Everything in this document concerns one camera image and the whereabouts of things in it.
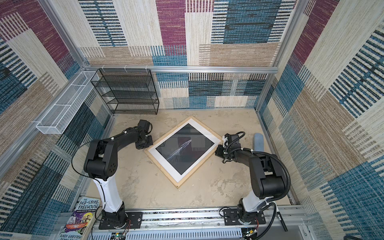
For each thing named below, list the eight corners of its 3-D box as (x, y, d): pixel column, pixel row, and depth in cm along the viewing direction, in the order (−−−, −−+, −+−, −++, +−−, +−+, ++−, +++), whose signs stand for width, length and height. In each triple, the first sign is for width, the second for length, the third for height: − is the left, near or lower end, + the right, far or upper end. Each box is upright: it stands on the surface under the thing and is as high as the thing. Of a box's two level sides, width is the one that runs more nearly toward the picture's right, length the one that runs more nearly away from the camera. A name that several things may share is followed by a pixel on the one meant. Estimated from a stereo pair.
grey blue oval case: (252, 150, 100) (254, 147, 98) (253, 134, 109) (254, 131, 106) (262, 152, 99) (264, 150, 97) (262, 136, 107) (264, 133, 105)
